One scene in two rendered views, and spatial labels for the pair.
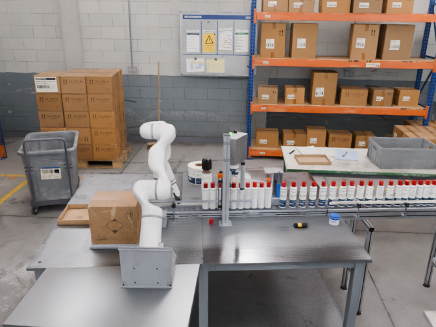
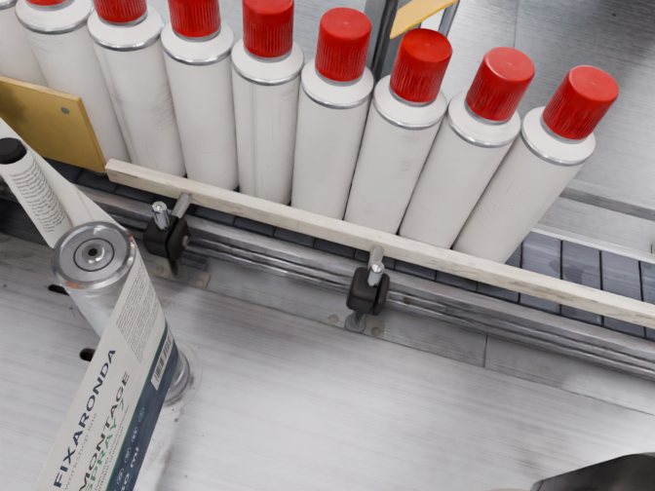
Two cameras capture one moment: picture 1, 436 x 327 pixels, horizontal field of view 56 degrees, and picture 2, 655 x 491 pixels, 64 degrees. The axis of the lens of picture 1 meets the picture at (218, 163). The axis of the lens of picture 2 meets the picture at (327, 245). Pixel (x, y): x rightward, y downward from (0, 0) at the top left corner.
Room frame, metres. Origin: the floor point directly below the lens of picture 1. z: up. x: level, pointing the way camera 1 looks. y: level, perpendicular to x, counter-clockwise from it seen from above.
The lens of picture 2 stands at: (3.08, -0.01, 1.29)
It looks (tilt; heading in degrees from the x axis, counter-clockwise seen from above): 58 degrees down; 188
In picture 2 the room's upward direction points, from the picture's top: 11 degrees clockwise
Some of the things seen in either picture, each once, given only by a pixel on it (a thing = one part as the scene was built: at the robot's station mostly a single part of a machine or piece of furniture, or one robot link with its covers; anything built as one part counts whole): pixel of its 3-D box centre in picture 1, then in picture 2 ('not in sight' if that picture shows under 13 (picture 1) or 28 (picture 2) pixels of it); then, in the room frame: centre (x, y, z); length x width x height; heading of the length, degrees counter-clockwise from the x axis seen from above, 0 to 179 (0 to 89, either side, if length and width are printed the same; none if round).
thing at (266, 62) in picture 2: (233, 195); (267, 115); (2.79, -0.12, 0.98); 0.05 x 0.05 x 0.20
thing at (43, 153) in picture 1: (53, 166); not in sight; (4.67, 2.00, 0.48); 0.89 x 0.63 x 0.96; 15
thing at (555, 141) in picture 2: (205, 195); (522, 185); (2.78, 0.09, 0.98); 0.05 x 0.05 x 0.20
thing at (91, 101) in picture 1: (84, 117); not in sight; (6.23, 2.07, 0.70); 1.20 x 0.82 x 1.39; 92
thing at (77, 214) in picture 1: (83, 213); not in sight; (2.72, 0.99, 0.85); 0.30 x 0.26 x 0.04; 94
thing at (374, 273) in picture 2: not in sight; (366, 299); (2.87, 0.00, 0.89); 0.03 x 0.03 x 0.12; 4
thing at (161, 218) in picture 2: not in sight; (178, 230); (2.87, -0.17, 0.89); 0.06 x 0.03 x 0.12; 4
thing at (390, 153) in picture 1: (402, 152); not in sight; (4.05, -1.91, 0.91); 0.60 x 0.40 x 0.22; 90
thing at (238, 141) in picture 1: (235, 148); not in sight; (2.71, -0.12, 1.38); 0.17 x 0.10 x 0.19; 149
